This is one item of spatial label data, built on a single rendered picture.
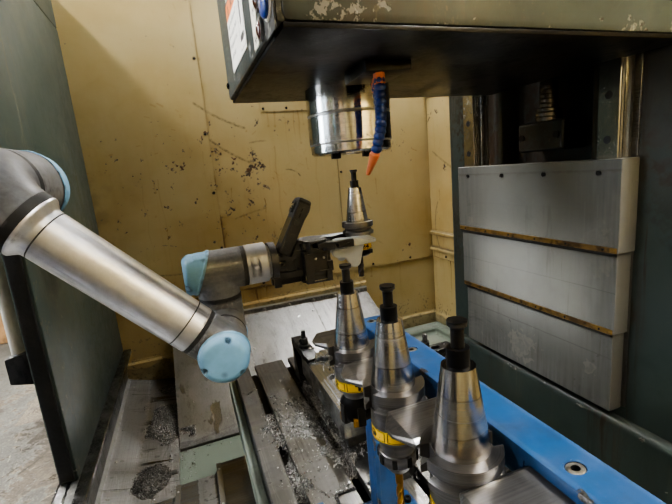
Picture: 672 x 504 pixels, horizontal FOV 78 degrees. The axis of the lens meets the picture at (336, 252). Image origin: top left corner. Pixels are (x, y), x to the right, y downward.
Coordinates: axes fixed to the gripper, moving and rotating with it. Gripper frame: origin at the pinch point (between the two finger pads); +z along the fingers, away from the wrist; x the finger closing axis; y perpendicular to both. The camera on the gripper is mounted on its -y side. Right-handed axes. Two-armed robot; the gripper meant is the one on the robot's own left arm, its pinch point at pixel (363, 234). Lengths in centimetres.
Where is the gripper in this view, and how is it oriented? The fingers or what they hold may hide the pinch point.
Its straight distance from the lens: 84.7
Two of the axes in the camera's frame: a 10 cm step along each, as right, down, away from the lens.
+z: 9.3, -1.6, 3.2
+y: 1.0, 9.7, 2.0
